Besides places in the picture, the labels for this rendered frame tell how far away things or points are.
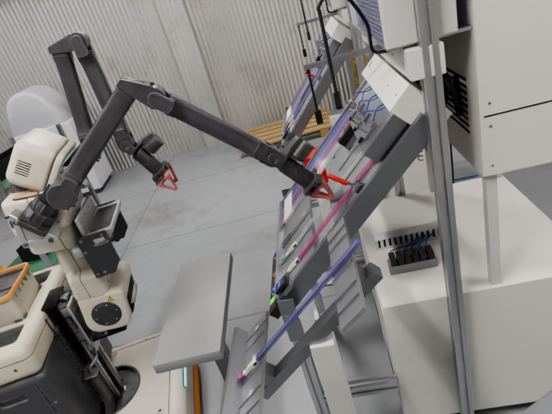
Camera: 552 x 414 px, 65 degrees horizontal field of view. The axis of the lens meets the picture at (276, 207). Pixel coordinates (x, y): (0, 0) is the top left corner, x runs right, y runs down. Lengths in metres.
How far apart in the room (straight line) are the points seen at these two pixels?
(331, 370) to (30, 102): 4.77
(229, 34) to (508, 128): 4.51
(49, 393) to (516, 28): 1.74
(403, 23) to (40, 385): 1.55
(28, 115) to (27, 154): 4.01
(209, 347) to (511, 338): 0.99
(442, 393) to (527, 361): 0.31
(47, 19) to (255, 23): 2.37
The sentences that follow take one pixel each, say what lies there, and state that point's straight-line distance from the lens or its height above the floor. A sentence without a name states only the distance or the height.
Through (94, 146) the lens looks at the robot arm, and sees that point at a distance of 1.31.
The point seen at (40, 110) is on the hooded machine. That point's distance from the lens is 5.44.
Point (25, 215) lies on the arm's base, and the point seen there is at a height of 1.21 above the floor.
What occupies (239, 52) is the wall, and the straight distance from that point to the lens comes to 5.49.
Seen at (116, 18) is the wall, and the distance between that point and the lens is 5.69.
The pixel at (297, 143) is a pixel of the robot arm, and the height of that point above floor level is 1.15.
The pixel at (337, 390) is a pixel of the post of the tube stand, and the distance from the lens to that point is 1.21.
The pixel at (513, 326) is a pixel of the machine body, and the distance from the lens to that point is 1.63.
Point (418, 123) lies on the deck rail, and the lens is 1.16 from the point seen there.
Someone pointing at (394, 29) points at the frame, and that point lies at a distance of 1.09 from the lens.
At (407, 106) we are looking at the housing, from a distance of 1.17.
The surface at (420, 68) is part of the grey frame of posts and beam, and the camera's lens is 1.09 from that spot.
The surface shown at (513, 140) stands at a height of 1.09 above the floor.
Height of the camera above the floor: 1.59
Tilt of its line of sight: 26 degrees down
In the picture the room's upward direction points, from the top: 17 degrees counter-clockwise
